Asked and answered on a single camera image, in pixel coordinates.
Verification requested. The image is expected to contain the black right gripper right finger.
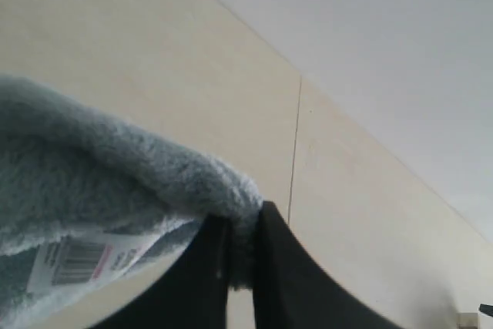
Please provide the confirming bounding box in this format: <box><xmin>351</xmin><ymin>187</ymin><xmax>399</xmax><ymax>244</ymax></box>
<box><xmin>250</xmin><ymin>200</ymin><xmax>458</xmax><ymax>329</ymax></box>

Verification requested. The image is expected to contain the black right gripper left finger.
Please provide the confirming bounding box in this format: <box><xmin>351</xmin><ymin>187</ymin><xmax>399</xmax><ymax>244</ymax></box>
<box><xmin>93</xmin><ymin>216</ymin><xmax>231</xmax><ymax>329</ymax></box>

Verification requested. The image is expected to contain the light blue terry towel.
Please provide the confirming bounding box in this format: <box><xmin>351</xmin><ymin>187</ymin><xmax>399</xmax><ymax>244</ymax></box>
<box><xmin>1</xmin><ymin>76</ymin><xmax>263</xmax><ymax>328</ymax></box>

